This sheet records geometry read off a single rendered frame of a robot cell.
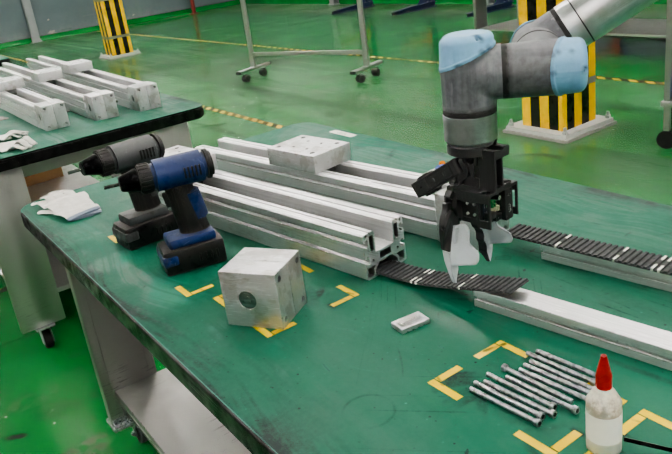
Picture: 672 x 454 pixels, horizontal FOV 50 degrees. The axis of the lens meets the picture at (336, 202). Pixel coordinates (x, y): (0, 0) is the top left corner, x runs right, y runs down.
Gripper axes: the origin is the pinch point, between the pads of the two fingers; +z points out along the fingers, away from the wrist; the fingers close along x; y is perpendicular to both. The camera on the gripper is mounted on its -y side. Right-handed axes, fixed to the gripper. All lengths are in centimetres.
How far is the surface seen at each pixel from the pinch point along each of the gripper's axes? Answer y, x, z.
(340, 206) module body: -31.2, 3.1, -2.5
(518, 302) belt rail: 10.0, -1.6, 2.9
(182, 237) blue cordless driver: -51, -20, -1
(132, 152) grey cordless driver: -70, -16, -14
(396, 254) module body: -17.9, 3.0, 4.0
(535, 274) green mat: 4.2, 12.0, 5.8
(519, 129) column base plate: -186, 296, 80
